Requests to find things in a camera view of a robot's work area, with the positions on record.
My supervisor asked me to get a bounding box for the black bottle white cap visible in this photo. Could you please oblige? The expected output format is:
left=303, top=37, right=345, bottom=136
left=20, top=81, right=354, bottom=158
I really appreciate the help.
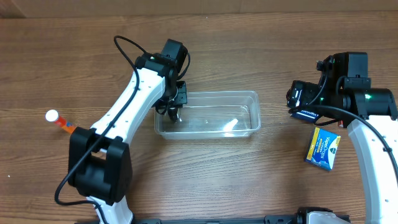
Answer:
left=167, top=108, right=179, bottom=123

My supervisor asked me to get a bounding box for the white and navy medicine box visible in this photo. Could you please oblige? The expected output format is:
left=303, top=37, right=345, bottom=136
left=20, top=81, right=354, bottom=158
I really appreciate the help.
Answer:
left=289, top=108, right=320, bottom=123

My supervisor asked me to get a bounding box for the blue yellow VapoDrops box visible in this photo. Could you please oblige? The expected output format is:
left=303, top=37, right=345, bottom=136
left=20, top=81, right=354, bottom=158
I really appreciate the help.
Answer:
left=304, top=127, right=341, bottom=171

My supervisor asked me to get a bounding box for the orange tube white cap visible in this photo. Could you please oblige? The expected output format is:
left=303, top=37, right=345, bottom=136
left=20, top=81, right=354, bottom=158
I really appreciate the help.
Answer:
left=45, top=110, right=76, bottom=134

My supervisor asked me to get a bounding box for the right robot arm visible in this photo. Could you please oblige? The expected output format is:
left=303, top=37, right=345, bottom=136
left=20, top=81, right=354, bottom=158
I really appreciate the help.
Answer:
left=286, top=52, right=397, bottom=223

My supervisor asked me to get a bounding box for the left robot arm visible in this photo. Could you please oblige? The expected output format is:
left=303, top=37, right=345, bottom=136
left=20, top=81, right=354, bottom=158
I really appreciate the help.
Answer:
left=55, top=39, right=190, bottom=223

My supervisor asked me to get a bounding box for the clear plastic container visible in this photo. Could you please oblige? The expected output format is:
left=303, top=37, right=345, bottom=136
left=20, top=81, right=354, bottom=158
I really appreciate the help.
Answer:
left=154, top=90, right=261, bottom=140

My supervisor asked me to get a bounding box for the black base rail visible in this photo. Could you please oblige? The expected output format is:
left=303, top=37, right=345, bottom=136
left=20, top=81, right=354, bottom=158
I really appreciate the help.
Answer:
left=74, top=207, right=352, bottom=224

